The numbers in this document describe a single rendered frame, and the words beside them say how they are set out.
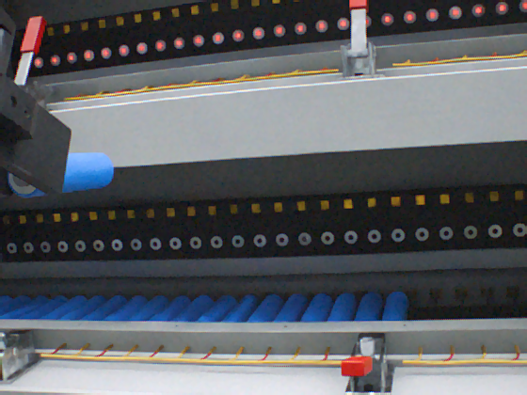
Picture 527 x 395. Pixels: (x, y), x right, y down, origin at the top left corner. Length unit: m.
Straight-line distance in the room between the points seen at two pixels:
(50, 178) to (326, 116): 0.20
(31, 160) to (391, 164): 0.40
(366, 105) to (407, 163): 0.20
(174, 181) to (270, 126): 0.24
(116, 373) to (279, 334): 0.12
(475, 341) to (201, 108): 0.24
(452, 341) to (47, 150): 0.28
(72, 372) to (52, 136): 0.25
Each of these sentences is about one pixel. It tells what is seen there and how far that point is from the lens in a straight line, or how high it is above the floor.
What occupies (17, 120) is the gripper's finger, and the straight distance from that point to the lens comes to 0.24.
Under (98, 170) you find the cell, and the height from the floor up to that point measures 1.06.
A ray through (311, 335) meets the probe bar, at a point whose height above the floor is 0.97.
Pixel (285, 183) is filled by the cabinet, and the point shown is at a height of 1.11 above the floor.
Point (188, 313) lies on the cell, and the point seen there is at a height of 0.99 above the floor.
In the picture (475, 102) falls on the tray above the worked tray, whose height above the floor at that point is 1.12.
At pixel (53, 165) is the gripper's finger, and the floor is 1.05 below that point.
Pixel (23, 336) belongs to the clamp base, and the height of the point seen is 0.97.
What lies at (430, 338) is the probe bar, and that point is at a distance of 0.44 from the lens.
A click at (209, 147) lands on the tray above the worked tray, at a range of 0.44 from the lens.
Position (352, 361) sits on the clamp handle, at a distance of 0.34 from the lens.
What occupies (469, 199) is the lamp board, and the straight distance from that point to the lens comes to 0.55.
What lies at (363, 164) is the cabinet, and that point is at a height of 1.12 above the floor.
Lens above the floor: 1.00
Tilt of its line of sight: 9 degrees up
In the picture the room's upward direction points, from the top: 1 degrees counter-clockwise
